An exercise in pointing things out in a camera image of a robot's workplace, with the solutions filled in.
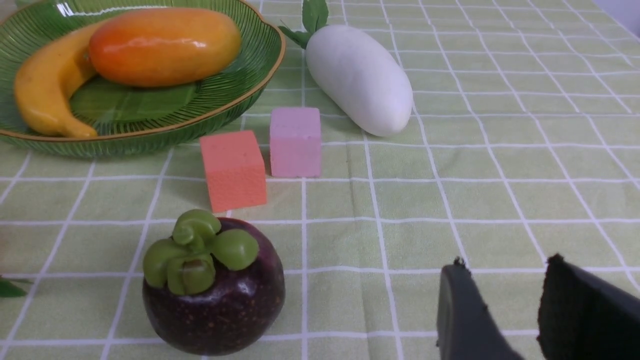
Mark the green glass plate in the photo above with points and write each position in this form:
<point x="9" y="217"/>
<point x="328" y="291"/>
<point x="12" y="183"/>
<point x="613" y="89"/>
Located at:
<point x="131" y="120"/>

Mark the orange mango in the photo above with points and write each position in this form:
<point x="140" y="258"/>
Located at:
<point x="164" y="46"/>

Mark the yellow banana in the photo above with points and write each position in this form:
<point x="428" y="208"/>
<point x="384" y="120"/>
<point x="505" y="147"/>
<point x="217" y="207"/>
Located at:
<point x="46" y="81"/>

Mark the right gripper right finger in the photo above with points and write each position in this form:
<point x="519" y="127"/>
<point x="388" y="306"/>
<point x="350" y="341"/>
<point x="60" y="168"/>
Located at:
<point x="583" y="317"/>

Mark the orange foam cube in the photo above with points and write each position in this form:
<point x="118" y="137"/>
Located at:
<point x="235" y="171"/>

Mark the orange tomato with leaves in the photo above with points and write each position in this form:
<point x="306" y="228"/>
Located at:
<point x="10" y="287"/>

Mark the white radish with leaves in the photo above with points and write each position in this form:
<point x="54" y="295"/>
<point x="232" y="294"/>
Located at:
<point x="355" y="71"/>

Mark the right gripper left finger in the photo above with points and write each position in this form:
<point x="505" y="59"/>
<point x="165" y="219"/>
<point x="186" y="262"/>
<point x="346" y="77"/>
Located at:
<point x="466" y="329"/>

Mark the pink foam cube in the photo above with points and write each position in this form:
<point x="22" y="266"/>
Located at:
<point x="295" y="140"/>

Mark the purple mangosteen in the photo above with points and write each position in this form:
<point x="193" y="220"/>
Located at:
<point x="214" y="286"/>

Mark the green checkered tablecloth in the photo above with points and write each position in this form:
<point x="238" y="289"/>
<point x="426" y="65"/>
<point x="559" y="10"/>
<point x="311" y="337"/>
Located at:
<point x="523" y="143"/>

